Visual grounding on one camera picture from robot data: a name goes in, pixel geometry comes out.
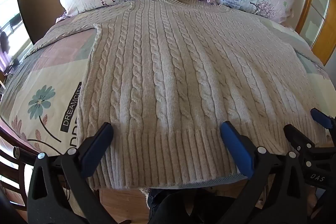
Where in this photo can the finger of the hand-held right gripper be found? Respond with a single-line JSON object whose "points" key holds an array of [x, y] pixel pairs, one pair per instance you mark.
{"points": [[321, 118], [298, 136]]}

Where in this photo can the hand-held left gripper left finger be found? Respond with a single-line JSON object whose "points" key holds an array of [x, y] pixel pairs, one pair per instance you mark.
{"points": [[97, 149]]}

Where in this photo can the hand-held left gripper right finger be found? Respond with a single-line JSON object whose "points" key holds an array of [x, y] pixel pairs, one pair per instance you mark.
{"points": [[236, 151]]}

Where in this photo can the person's dark jeans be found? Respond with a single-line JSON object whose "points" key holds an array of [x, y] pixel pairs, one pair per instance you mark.
{"points": [[152, 200]]}

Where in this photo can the flower print bed sheet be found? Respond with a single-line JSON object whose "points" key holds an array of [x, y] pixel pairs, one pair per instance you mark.
{"points": [[39, 98]]}

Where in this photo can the wooden headboard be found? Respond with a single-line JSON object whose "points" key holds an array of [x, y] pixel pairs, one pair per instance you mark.
{"points": [[319, 11]]}

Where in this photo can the window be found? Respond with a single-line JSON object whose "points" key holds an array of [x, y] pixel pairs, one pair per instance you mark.
{"points": [[10, 16]]}

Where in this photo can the dark wooden bed frame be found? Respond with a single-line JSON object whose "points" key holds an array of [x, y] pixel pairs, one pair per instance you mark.
{"points": [[11, 134]]}

